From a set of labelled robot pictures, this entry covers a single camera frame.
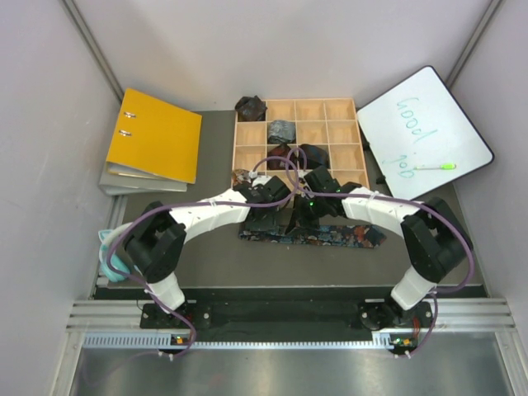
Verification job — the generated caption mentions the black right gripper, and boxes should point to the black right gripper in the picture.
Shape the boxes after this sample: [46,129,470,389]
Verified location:
[285,193,328,237]

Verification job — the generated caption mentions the navy floral long tie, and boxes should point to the navy floral long tie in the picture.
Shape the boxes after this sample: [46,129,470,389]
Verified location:
[238,224,387,249]

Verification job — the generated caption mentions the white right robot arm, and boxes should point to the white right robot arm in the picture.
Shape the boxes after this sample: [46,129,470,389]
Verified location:
[295,166,475,327]

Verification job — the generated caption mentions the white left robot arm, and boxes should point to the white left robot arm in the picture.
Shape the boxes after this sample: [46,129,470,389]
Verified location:
[123,177,291,328]

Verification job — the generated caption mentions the orange floral rolled tie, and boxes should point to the orange floral rolled tie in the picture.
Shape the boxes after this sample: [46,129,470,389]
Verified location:
[231,169,253,191]

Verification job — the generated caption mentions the dark blue rolled tie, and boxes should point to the dark blue rolled tie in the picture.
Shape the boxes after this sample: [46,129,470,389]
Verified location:
[299,144,330,170]

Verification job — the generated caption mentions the red black rolled tie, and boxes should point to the red black rolled tie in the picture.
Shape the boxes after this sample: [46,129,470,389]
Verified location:
[266,144,291,171]

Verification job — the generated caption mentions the wooden grid organizer box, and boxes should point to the wooden grid organizer box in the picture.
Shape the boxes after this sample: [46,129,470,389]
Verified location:
[232,97,370,187]

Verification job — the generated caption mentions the grey patterned rolled tie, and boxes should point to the grey patterned rolled tie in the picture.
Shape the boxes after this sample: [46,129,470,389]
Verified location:
[267,120,296,144]

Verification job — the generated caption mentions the dark maroon rolled tie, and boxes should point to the dark maroon rolled tie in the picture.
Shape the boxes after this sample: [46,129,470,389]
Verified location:
[234,96,267,122]

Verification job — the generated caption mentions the small whiteboard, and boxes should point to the small whiteboard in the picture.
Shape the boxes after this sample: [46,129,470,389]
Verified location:
[357,66,494,200]

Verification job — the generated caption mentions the green marker pen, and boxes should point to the green marker pen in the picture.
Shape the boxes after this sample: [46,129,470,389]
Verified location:
[414,163,457,171]

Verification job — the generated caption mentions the teal cat-ear headphones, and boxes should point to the teal cat-ear headphones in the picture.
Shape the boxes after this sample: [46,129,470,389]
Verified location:
[98,223,131,282]

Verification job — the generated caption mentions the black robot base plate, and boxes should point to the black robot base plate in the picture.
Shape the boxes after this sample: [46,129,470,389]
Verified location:
[140,299,432,338]

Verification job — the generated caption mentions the yellow ring binder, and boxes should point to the yellow ring binder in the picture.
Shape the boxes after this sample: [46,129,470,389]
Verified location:
[106,88,202,184]

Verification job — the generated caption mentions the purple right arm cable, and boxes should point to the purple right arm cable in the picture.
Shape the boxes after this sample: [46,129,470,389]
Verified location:
[286,147,474,359]

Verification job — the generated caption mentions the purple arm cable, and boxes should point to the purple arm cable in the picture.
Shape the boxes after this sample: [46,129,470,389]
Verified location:
[106,158,304,359]
[286,147,474,359]

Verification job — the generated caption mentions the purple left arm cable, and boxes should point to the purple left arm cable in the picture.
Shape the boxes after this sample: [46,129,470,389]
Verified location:
[106,158,304,359]

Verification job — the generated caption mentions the grey slotted cable duct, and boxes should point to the grey slotted cable duct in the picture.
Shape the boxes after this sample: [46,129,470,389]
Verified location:
[82,328,420,351]

